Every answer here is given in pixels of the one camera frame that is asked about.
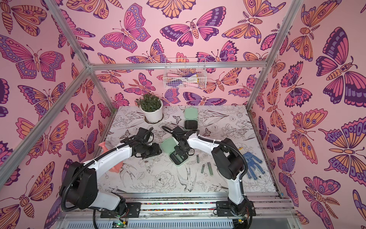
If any pink plastic toy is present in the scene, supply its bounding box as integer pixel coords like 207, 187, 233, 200
98, 142, 124, 173

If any green nail clipper long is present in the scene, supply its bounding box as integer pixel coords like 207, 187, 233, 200
207, 162, 213, 176

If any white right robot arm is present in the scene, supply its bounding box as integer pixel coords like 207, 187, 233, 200
161, 126, 255, 217

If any potted green plant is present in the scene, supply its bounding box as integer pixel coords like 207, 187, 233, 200
135, 94, 164, 124

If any white wire wall basket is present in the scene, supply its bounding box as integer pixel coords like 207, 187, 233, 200
162, 58, 207, 89

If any blue knit glove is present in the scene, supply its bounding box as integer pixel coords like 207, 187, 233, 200
239, 148, 266, 181

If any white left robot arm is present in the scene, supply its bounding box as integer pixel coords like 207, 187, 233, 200
59, 127, 162, 216

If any green case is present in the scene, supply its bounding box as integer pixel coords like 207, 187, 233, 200
160, 137, 188, 166
184, 107, 198, 130

